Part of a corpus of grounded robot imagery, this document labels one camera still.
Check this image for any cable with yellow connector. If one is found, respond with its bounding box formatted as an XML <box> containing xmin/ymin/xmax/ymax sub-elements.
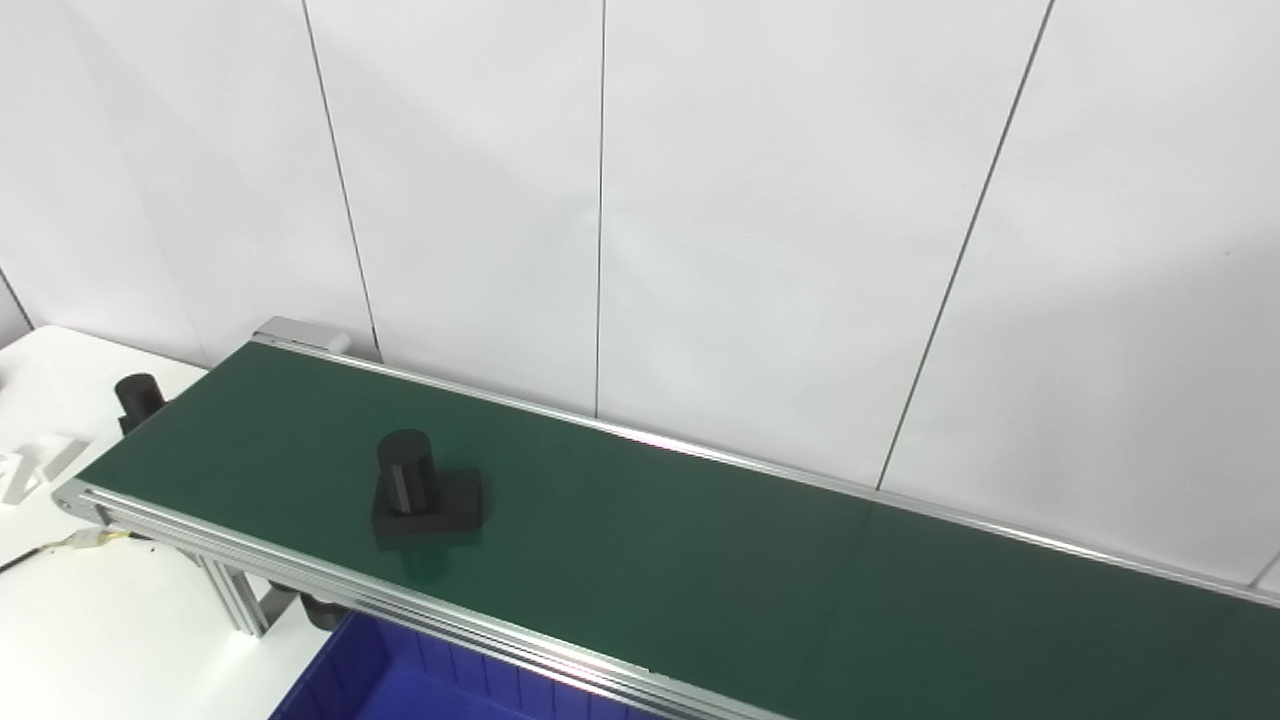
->
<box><xmin>0</xmin><ymin>527</ymin><xmax>153</xmax><ymax>577</ymax></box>

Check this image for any aluminium conveyor leg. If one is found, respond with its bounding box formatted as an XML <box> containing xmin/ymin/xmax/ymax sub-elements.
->
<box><xmin>195</xmin><ymin>555</ymin><xmax>301</xmax><ymax>639</ymax></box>

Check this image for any black cylindrical motor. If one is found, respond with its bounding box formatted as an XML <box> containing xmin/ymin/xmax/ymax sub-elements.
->
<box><xmin>114</xmin><ymin>373</ymin><xmax>170</xmax><ymax>437</ymax></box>

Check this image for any blue plastic bin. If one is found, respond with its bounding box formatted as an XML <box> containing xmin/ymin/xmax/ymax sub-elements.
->
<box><xmin>268</xmin><ymin>610</ymin><xmax>663</xmax><ymax>720</ymax></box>

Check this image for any white angular block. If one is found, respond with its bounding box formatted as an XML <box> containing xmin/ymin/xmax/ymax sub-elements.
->
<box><xmin>0</xmin><ymin>433</ymin><xmax>92</xmax><ymax>509</ymax></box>

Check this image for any black cylinder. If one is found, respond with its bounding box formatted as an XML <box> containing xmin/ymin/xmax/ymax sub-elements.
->
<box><xmin>371</xmin><ymin>429</ymin><xmax>487</xmax><ymax>547</ymax></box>

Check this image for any green conveyor belt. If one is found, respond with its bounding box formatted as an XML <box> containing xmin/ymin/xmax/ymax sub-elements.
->
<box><xmin>78</xmin><ymin>342</ymin><xmax>1280</xmax><ymax>720</ymax></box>
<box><xmin>52</xmin><ymin>317</ymin><xmax>1280</xmax><ymax>720</ymax></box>

